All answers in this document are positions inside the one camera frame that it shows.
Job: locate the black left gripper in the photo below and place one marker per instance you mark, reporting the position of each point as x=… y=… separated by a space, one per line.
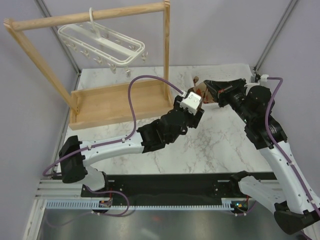
x=195 y=120

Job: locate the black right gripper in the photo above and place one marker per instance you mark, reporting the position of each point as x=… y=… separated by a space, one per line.
x=215 y=86

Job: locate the argyle sock beige orange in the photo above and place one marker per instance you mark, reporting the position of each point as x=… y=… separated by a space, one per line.
x=200 y=88

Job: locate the white plastic clip hanger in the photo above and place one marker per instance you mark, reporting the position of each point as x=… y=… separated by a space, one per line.
x=103 y=45

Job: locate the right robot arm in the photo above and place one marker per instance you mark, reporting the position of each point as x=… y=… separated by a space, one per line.
x=298 y=207

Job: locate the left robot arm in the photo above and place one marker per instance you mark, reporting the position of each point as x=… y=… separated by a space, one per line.
x=78 y=156

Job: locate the wooden hanger stand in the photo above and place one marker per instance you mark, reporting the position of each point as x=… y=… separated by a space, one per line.
x=98 y=106

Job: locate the white perforated plastic basket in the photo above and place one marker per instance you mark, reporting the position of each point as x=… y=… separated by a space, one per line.
x=220 y=73

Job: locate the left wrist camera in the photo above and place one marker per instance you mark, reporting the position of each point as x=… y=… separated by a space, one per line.
x=191 y=102

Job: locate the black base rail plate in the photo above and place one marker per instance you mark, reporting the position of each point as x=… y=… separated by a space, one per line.
x=189 y=188

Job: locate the aluminium frame post right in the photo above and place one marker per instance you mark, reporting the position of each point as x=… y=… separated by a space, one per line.
x=275 y=34

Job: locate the aluminium frame post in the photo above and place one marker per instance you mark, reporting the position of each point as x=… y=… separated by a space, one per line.
x=43 y=9
x=275 y=34

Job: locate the white cable duct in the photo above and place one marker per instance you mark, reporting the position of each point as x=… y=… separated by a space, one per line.
x=96 y=204

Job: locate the aluminium frame post left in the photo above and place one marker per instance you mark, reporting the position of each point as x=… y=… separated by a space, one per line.
x=43 y=9

